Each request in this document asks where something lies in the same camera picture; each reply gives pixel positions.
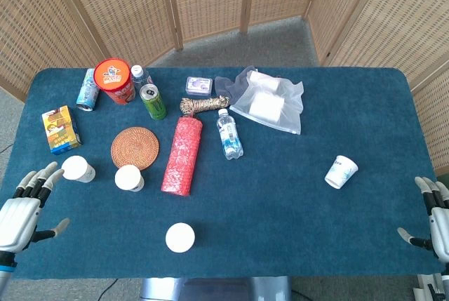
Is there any white paper cup blue print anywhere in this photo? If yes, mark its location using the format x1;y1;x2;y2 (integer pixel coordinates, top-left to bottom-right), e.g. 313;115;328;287
61;155;96;183

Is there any green Monster energy can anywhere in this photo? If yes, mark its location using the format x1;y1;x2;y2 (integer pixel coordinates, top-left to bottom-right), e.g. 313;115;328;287
139;83;168;121

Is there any red bubble wrap roll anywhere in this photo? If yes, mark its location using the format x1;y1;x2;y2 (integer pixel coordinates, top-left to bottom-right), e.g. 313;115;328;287
161;115;205;197

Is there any yellow and blue carton box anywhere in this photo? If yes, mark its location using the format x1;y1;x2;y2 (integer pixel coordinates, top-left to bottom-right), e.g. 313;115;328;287
41;105;83;156

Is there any white paper cup blue flower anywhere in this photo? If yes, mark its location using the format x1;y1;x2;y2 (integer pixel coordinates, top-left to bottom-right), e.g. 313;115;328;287
114;164;145;192

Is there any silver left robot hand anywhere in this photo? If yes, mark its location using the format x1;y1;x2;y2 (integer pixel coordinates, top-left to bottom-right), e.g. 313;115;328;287
0;161;71;255

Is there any blue carpet table mat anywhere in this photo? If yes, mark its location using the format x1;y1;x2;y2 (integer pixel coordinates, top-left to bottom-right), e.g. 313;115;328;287
10;67;438;279

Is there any grey cloth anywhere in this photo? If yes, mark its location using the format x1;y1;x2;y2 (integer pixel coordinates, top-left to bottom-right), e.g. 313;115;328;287
214;65;259;102

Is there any tipped white paper cup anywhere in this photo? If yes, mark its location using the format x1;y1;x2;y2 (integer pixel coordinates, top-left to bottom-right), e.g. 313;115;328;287
323;155;359;189

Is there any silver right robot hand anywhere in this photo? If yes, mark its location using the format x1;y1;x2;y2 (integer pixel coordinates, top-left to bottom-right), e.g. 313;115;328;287
396;175;449;264

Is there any woven bamboo folding screen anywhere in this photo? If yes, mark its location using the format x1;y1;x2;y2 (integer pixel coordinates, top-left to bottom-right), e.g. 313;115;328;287
0;0;449;175

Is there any light blue drink can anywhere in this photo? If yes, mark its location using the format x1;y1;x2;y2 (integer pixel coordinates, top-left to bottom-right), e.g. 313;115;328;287
76;68;101;112

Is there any translucent zip plastic bag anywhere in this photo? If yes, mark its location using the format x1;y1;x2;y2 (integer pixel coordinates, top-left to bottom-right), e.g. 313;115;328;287
229;71;304;136

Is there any white paper roll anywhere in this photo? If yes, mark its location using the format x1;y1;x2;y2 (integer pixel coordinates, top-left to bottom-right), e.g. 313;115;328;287
248;72;281;93
248;92;283;122

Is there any black floor cable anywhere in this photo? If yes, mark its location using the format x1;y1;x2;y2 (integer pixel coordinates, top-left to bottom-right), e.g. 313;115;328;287
97;278;119;301

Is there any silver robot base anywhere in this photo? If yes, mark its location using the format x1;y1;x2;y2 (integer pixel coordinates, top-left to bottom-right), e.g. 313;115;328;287
139;277;292;301

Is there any small purple plastic box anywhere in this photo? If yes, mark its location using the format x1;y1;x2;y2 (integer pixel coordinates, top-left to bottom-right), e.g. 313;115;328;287
185;76;214;97

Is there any bundle of braided rope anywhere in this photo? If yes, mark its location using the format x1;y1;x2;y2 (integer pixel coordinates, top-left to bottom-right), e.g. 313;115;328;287
180;94;231;119

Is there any orange instant noodle tub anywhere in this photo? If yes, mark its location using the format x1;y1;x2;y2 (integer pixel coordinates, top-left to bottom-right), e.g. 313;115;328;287
93;58;137;106

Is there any lying clear water bottle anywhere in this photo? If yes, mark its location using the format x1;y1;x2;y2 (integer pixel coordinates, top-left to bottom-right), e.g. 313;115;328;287
216;108;245;161

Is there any brown woven round coaster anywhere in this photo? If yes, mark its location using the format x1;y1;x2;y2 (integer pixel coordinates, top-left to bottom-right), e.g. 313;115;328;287
110;126;161;171

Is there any white metal frame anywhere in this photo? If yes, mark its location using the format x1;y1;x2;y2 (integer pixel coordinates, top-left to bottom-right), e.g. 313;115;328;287
413;274;449;301

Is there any upright clear water bottle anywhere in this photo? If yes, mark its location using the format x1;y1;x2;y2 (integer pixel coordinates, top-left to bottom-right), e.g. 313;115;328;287
130;65;152;88

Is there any stack of white paper cups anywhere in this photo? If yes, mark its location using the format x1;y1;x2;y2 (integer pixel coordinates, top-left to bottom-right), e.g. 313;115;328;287
165;222;196;254

